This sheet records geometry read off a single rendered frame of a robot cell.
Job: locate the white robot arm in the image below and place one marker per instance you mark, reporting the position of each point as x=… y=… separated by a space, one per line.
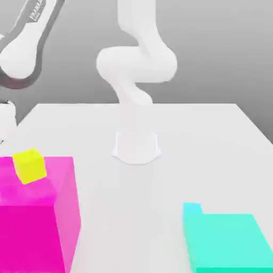
x=136 y=68

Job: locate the small yellow cube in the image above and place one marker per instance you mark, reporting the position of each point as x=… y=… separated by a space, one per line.
x=29 y=166

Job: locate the large magenta box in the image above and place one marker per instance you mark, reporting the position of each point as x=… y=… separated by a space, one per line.
x=27 y=234

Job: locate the large teal box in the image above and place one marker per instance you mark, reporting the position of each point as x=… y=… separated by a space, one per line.
x=226 y=241

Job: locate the small cyan cube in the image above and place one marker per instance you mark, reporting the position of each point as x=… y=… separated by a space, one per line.
x=192 y=208

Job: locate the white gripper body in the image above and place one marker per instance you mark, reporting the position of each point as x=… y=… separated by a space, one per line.
x=7 y=117

